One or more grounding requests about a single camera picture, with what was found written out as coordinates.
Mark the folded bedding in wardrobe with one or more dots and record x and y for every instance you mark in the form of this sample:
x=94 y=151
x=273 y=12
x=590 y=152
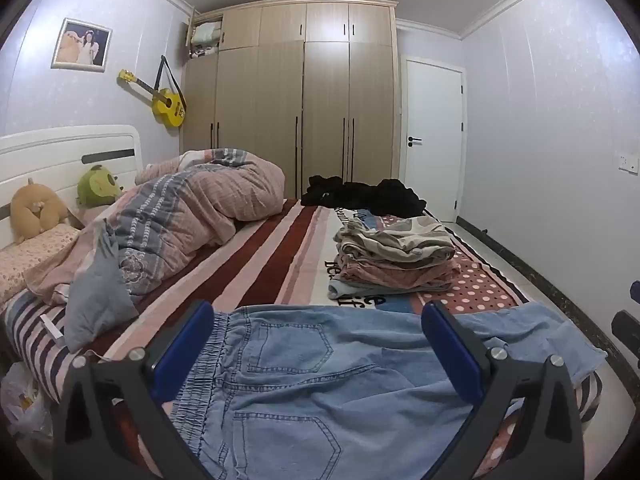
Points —
x=205 y=37

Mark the wooden wardrobe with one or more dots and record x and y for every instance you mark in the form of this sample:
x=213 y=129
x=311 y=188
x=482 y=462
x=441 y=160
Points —
x=325 y=110

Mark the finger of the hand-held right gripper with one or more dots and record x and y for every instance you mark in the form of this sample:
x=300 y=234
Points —
x=627 y=327
x=636 y=292

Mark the white plastic bag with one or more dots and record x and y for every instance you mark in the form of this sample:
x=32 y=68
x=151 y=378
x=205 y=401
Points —
x=22 y=400

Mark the striped printed blanket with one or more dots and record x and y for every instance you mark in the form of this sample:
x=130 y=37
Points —
x=280 y=260

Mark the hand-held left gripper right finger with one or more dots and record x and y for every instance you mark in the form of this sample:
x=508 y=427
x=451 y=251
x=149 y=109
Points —
x=452 y=355

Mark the pink striped quilt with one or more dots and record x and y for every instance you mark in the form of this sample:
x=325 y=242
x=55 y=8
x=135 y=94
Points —
x=200 y=195

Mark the beige patterned folded garment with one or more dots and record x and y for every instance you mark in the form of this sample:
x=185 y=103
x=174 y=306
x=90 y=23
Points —
x=395 y=240

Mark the white door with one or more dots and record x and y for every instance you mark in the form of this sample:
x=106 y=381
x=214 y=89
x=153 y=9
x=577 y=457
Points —
x=435 y=110

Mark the light blue denim pants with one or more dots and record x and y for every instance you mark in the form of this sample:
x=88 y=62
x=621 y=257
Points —
x=310 y=385

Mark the floral pink pillow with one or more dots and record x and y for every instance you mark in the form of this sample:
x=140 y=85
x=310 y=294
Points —
x=30 y=257

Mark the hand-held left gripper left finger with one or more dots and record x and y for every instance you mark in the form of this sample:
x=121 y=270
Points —
x=184 y=355

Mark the white bed headboard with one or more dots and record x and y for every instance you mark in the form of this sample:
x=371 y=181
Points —
x=50 y=150

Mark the framed wall picture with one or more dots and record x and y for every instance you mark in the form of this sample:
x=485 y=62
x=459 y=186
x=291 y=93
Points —
x=81 y=44

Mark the tan plush toy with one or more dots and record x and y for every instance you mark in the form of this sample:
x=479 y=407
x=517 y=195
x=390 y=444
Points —
x=35 y=210

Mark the green plush toy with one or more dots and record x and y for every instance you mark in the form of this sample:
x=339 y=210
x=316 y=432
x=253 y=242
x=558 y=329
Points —
x=97 y=187

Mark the pile of black clothes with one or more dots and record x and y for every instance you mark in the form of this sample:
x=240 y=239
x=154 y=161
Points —
x=370 y=195

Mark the yellow guitar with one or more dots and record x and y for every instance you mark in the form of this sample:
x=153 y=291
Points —
x=167 y=105

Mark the white wall switch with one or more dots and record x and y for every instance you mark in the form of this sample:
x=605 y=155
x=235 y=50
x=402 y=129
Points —
x=628 y=163

